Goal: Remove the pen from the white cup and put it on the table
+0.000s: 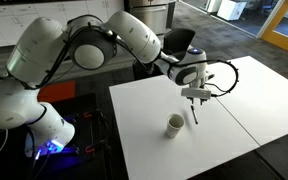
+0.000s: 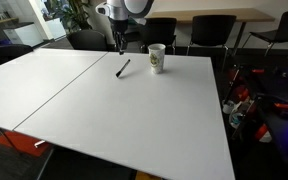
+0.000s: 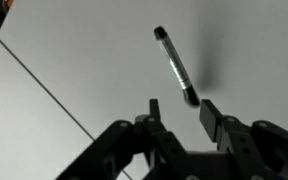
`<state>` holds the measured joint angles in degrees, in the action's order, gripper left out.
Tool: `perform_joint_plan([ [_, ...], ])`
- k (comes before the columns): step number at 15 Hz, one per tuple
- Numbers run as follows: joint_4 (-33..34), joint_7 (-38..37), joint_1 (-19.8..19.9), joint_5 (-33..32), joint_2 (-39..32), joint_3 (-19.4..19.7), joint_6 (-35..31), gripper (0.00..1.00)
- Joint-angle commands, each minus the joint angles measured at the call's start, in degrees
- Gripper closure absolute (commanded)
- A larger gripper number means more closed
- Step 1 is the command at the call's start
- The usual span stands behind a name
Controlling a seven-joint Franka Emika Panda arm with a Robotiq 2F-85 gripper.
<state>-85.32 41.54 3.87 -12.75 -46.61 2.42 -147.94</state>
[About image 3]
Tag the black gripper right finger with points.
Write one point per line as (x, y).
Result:
(250, 150)

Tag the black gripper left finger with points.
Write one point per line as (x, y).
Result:
(124, 150)

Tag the black and silver pen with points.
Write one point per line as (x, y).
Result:
(177, 65)

